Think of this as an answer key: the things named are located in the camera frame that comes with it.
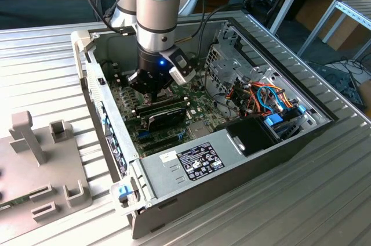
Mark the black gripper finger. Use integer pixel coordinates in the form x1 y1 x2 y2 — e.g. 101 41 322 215
153 77 175 104
126 72 154 104

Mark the CPU socket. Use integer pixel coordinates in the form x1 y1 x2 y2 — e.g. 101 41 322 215
140 85 177 107

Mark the black graphics card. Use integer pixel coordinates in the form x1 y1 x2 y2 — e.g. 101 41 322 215
140 106 188 133

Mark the green motherboard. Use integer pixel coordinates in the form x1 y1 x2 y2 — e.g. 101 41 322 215
108 66 241 157

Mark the silver chipset heatsink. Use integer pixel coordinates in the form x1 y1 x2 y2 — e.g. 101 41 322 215
188 121 212 139

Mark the silver drive cage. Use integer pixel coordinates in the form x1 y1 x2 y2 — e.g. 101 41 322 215
204 44 253 96

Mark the silver power supply unit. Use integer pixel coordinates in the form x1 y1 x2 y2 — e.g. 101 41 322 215
139 128 247 200

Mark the black plastic shroud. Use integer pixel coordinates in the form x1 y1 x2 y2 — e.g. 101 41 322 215
213 114 283 157

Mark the blue case latch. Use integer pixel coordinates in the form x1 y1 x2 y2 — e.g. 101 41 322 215
117 184 132 202

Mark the blue disk carrier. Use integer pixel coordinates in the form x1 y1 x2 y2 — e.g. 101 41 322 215
263 113 284 128

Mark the grey parts rack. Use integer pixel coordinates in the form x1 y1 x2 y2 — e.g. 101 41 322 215
0 110 94 231

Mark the open black PC case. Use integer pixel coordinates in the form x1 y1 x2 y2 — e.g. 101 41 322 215
71 15 340 240

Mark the brown cardboard box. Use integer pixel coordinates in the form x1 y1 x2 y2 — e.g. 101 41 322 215
295 0 370 52

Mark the green RAM stick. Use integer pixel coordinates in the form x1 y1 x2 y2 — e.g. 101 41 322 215
0 195 31 211

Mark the brown cardboard piece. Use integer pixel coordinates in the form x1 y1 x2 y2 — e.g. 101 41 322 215
358 79 371 111

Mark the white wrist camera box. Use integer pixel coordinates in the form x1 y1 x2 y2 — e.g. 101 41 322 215
160 46 197 86

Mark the orange wire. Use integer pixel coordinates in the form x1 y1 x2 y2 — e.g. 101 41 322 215
246 82 293 113

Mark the blue wire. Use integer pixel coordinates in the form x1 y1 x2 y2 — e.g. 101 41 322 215
255 83 290 113

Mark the aluminium frame shelf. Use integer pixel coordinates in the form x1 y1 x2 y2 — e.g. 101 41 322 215
297 0 371 62

